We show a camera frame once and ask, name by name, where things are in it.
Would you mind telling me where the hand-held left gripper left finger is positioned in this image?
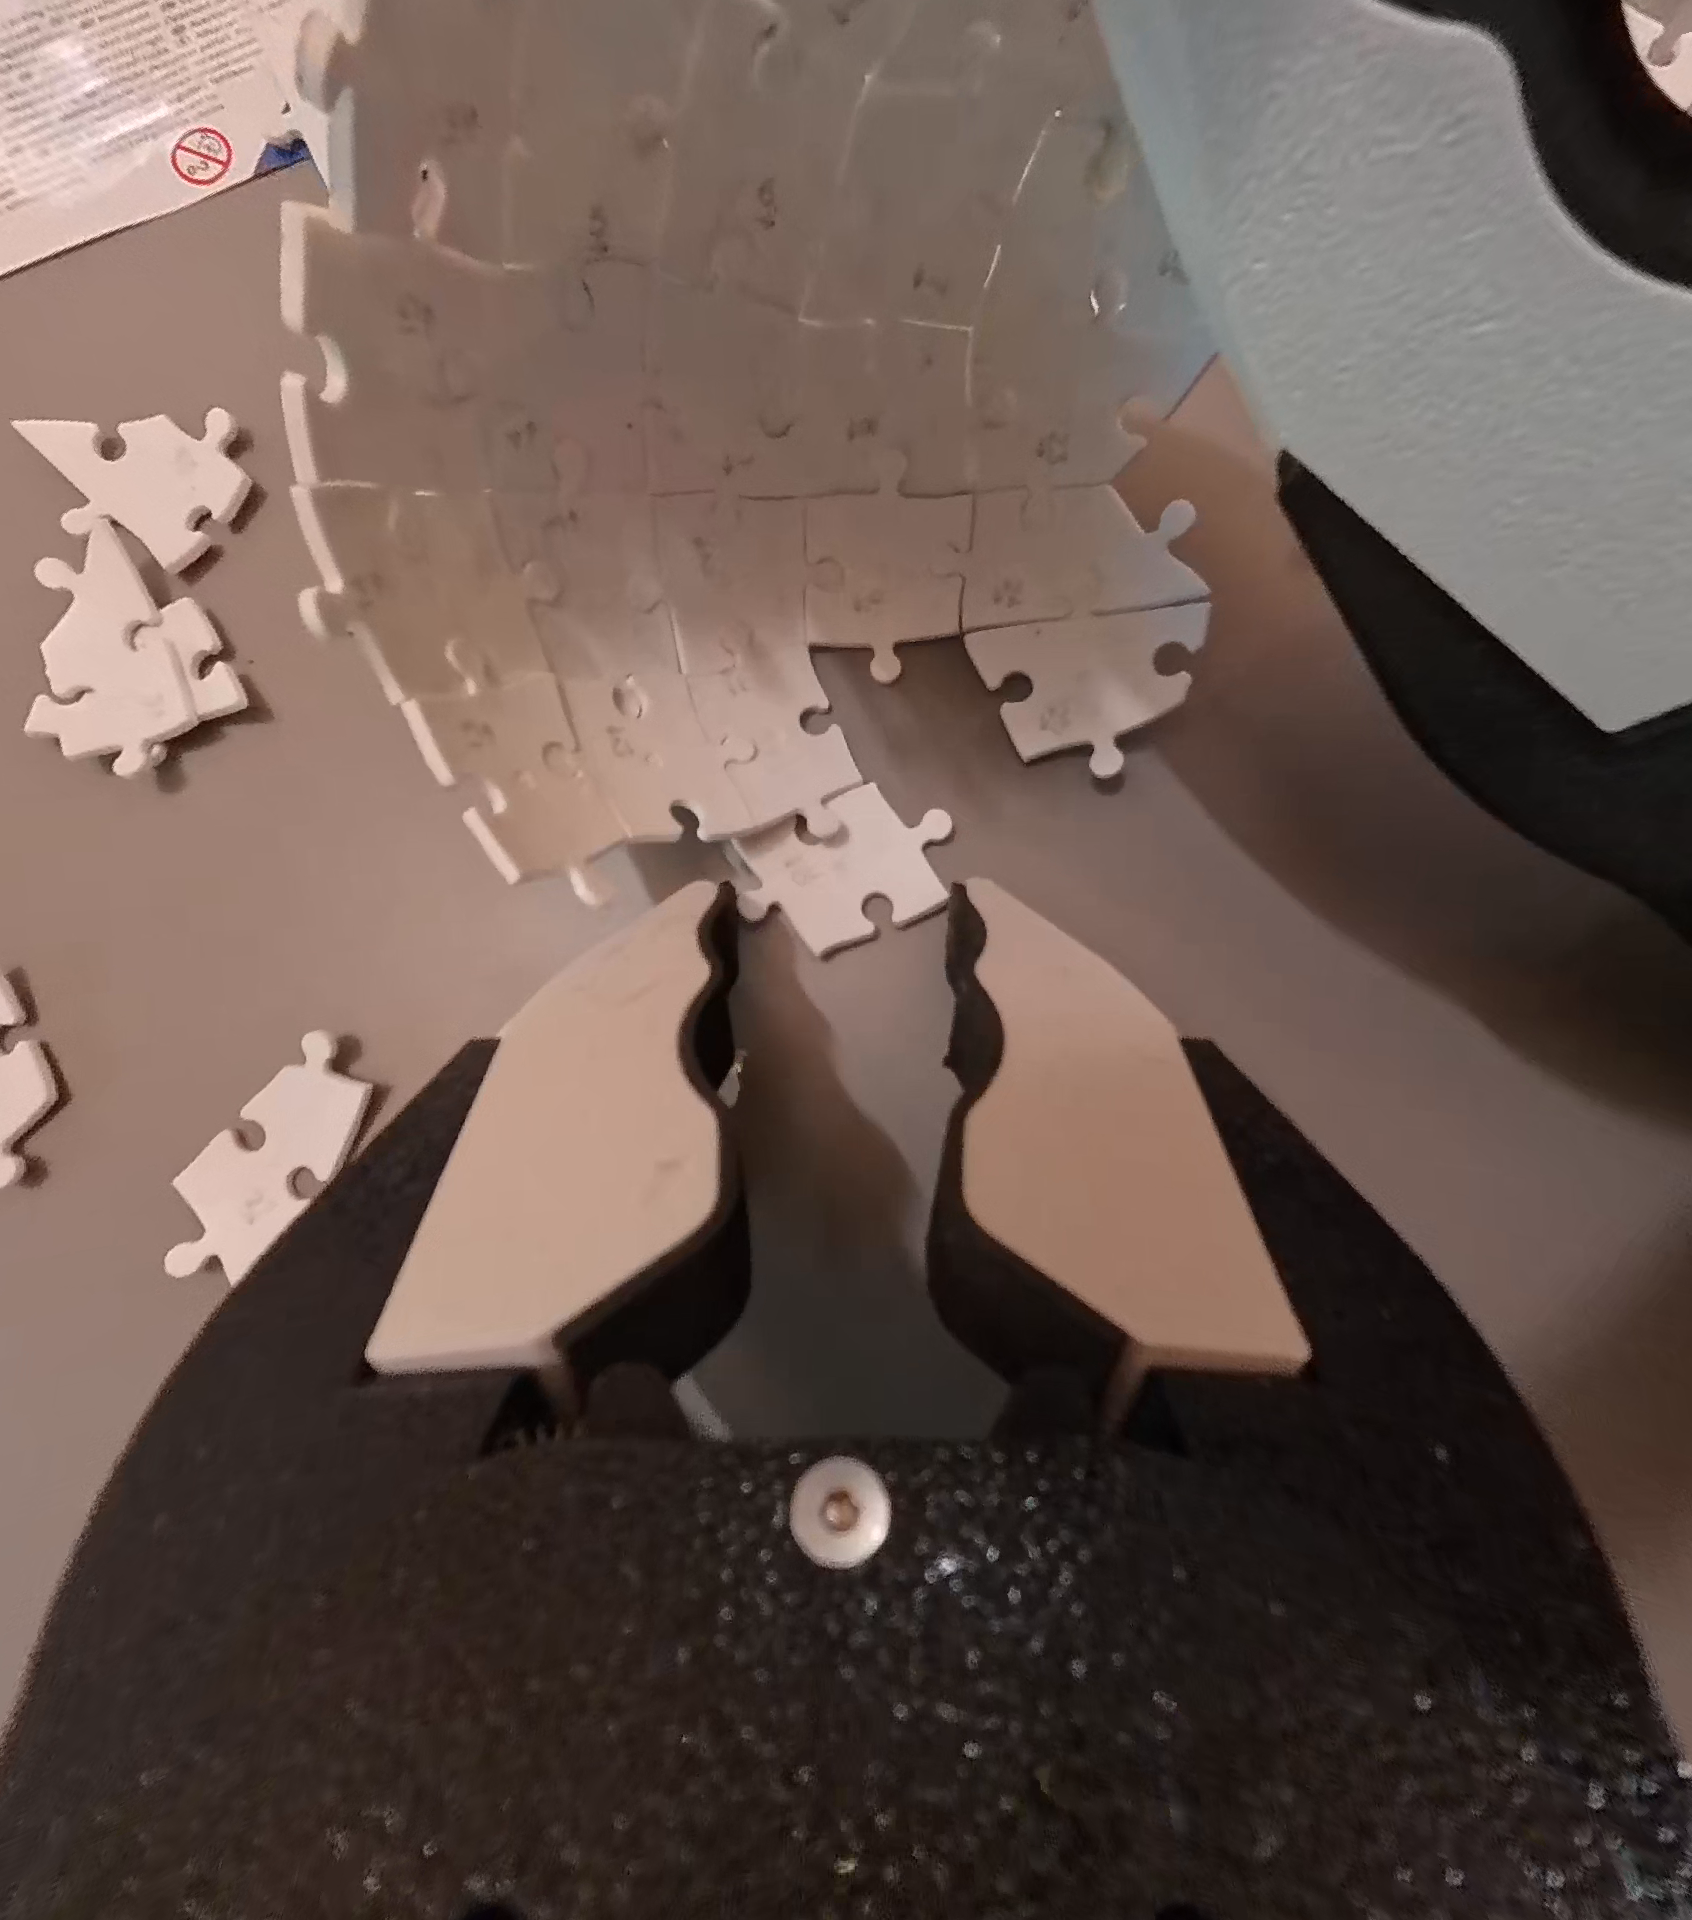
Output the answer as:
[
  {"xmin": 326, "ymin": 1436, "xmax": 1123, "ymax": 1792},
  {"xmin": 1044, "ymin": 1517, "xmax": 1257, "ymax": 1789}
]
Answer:
[{"xmin": 362, "ymin": 879, "xmax": 756, "ymax": 1421}]

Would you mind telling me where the white instruction leaflet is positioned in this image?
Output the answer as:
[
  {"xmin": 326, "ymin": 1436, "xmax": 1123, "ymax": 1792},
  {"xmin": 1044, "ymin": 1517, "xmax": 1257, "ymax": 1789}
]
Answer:
[{"xmin": 0, "ymin": 0, "xmax": 337, "ymax": 324}]

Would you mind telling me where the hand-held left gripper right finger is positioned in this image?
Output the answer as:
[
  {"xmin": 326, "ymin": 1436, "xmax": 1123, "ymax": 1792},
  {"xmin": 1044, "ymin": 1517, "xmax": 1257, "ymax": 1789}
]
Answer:
[{"xmin": 927, "ymin": 879, "xmax": 1315, "ymax": 1439}]

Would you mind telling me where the partly built puzzle ball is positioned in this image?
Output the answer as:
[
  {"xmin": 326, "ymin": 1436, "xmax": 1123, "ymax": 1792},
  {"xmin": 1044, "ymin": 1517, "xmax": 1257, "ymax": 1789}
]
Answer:
[{"xmin": 277, "ymin": 0, "xmax": 1224, "ymax": 910}]

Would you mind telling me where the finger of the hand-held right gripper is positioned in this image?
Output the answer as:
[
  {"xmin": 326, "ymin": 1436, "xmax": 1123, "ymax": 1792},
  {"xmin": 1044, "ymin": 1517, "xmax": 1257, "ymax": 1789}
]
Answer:
[{"xmin": 1092, "ymin": 0, "xmax": 1692, "ymax": 739}]

